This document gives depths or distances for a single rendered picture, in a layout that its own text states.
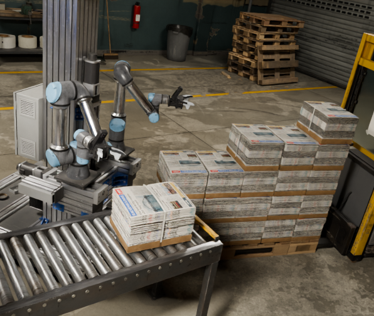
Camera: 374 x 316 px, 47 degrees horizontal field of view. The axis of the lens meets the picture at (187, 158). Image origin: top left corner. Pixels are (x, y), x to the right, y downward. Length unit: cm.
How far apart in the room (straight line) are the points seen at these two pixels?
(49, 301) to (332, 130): 237
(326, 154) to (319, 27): 768
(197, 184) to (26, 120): 128
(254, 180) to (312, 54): 795
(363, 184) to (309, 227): 65
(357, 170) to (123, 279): 264
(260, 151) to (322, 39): 787
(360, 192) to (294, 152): 101
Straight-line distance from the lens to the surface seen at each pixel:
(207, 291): 264
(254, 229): 359
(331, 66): 1072
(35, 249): 231
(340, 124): 348
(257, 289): 348
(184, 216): 229
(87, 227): 246
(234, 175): 322
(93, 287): 211
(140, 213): 218
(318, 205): 377
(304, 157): 344
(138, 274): 220
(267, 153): 326
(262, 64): 914
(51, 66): 295
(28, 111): 311
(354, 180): 422
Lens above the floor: 222
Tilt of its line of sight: 25 degrees down
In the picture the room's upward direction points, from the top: 9 degrees clockwise
